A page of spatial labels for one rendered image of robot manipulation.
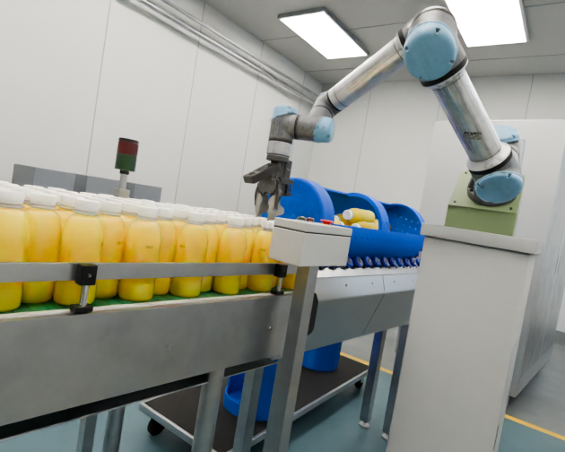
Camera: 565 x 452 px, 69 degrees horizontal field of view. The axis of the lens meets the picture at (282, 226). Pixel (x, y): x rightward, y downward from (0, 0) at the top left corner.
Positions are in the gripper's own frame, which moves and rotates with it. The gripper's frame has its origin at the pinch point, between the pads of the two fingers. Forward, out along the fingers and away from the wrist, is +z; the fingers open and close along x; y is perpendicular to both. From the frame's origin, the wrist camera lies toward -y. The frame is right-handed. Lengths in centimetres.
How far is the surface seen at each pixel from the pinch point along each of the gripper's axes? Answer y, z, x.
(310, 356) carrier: 119, 85, 54
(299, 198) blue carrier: 15.4, -8.6, -0.6
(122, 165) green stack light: -28.5, -9.8, 36.6
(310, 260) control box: -14.9, 6.2, -31.1
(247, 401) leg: 16, 66, 9
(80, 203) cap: -61, 0, -15
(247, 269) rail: -21.5, 11.2, -17.9
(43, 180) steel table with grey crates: 21, 4, 250
